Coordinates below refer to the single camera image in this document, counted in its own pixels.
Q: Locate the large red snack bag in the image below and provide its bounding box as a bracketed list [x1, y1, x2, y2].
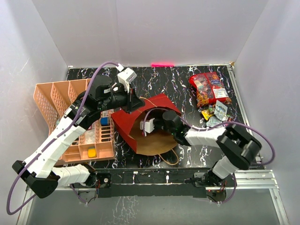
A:
[188, 72, 232, 107]

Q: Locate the yellow candy packet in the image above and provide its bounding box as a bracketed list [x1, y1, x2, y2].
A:
[201, 105, 215, 121]

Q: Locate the red paper bag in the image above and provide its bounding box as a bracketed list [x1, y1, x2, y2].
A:
[111, 94, 181, 156]

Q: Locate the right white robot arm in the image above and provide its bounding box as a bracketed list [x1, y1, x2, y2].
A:
[153, 110, 262, 186]

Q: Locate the silver snack packet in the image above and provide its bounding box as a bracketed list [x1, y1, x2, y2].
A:
[206, 116, 222, 128]

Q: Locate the peach plastic organizer basket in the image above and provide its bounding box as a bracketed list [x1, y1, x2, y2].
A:
[33, 79, 115, 165]

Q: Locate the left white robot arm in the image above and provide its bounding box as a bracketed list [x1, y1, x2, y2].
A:
[12, 72, 145, 198]

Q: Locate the blue item in basket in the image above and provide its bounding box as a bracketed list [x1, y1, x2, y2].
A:
[100, 117, 110, 127]

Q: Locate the yellow sponge block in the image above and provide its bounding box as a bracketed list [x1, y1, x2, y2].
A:
[88, 147, 97, 158]

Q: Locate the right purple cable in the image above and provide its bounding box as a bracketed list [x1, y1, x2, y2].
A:
[142, 107, 275, 165]

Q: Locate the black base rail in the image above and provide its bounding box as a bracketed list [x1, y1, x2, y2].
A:
[70, 167, 237, 199]

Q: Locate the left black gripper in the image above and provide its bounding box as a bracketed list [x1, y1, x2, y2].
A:
[99, 82, 145, 114]

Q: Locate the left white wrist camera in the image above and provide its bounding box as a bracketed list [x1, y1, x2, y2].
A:
[117, 68, 137, 93]

